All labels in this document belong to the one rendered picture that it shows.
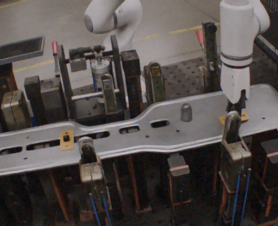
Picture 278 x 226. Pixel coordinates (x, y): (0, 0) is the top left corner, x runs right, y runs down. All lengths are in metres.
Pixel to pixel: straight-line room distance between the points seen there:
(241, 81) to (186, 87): 0.86
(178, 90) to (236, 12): 0.95
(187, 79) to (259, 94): 0.73
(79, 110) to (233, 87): 0.52
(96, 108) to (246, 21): 0.58
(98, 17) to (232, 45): 0.60
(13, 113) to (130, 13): 0.59
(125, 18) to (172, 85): 0.52
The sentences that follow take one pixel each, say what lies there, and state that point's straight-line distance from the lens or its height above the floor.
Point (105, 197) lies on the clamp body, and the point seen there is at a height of 0.98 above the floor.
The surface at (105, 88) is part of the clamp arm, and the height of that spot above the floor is 1.07.
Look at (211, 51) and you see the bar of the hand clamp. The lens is 1.17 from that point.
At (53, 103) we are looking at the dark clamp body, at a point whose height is 1.03.
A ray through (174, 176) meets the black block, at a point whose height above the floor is 0.99.
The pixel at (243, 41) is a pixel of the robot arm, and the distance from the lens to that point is 0.90.
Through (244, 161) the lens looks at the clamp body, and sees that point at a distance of 0.89.
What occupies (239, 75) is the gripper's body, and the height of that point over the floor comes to 1.17.
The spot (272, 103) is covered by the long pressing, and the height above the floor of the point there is 1.00.
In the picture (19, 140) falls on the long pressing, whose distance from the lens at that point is 1.11.
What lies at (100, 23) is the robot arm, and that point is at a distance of 1.36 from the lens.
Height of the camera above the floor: 1.63
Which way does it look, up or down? 35 degrees down
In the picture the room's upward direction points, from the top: 7 degrees counter-clockwise
